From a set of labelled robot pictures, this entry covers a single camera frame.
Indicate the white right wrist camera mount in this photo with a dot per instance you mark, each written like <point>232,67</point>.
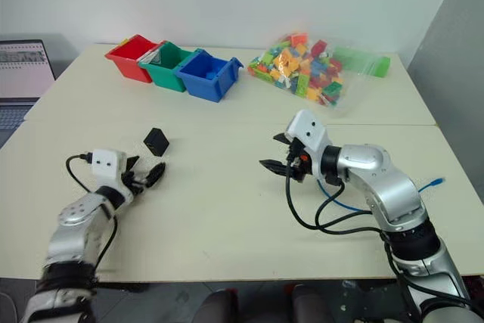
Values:
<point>308,130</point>

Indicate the open laptop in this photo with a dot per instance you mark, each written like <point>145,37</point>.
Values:
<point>20,73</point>

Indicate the blue plastic bin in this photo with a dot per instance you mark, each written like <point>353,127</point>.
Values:
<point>206,82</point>

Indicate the green plastic bin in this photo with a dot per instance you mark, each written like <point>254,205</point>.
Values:
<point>166,69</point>

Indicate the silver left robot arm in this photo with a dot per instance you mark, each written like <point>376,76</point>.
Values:
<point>72,221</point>

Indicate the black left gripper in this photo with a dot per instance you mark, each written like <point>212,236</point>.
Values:
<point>134,182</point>

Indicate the small black box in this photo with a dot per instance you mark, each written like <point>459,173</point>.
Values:
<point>157,142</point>

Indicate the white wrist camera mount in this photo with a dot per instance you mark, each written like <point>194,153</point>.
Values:
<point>308,130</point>
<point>107,168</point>

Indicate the red plastic bin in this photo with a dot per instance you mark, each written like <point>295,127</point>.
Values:
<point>130,59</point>

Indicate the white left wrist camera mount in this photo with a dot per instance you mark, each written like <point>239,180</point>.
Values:
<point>107,168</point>

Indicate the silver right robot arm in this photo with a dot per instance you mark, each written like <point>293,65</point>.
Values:
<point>397,190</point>

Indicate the dark rounded shape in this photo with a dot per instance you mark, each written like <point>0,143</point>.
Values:
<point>308,306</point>
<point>219,308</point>

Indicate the clear bag of toy bricks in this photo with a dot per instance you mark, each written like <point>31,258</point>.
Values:
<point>302,69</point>

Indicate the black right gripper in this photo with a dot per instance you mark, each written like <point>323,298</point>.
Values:
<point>302,166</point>

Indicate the white card in bin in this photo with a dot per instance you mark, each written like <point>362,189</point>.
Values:
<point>151,59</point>

